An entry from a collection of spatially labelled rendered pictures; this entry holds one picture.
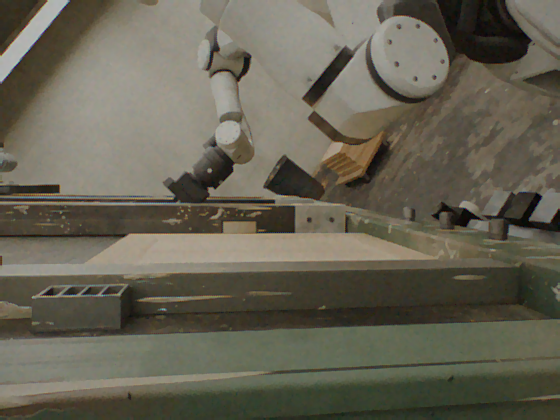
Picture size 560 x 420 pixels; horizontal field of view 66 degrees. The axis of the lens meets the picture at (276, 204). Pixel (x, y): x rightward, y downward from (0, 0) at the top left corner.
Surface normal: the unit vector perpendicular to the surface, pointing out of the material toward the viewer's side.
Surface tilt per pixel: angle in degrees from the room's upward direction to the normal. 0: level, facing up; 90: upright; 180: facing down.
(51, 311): 89
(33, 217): 90
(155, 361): 58
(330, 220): 90
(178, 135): 90
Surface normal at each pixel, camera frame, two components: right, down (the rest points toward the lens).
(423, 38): 0.32, -0.23
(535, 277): -0.99, 0.00
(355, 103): -0.28, 0.48
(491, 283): 0.15, 0.05
